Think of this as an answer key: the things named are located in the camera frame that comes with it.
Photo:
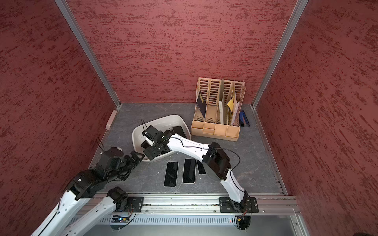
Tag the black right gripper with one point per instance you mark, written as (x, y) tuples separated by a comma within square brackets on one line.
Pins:
[(155, 151)]

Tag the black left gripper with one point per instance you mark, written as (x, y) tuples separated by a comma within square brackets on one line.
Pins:
[(131, 163)]

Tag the white plastic storage box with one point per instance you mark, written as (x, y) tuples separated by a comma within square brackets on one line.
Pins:
[(161, 124)]

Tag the white case phone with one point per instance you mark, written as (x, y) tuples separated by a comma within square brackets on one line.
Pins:
[(189, 172)]

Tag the black phone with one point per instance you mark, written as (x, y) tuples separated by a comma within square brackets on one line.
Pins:
[(201, 169)]

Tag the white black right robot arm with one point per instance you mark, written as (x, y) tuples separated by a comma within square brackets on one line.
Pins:
[(214, 159)]

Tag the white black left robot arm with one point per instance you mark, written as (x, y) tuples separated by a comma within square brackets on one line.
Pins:
[(82, 188)]

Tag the dark blue booklet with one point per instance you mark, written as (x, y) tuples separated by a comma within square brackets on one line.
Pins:
[(201, 103)]

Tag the beige plastic desk organizer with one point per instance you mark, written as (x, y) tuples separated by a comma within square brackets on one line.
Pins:
[(210, 126)]

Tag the beige file folder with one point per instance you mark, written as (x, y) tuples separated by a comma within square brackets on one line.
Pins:
[(220, 102)]

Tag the pale pink file folder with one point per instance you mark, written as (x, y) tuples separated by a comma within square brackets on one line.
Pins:
[(235, 105)]

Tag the yellow paper envelope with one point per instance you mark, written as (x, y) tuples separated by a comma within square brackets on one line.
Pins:
[(230, 104)]

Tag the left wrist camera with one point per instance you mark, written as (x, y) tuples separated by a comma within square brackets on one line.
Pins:
[(111, 159)]

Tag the pink block at wall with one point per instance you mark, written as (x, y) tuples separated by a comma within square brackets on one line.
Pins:
[(111, 120)]

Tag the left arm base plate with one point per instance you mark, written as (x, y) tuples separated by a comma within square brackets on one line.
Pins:
[(130, 204)]

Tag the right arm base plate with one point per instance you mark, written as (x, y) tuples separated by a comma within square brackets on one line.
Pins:
[(250, 205)]

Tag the aluminium front rail frame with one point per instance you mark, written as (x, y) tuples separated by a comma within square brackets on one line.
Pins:
[(202, 209)]

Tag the left aluminium corner post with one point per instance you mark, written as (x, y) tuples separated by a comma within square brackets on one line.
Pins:
[(75, 28)]

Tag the aluminium corner post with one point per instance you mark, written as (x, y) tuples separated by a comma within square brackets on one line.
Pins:
[(75, 28), (289, 29)]

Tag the right aluminium corner post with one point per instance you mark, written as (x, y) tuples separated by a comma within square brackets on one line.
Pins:
[(289, 29)]

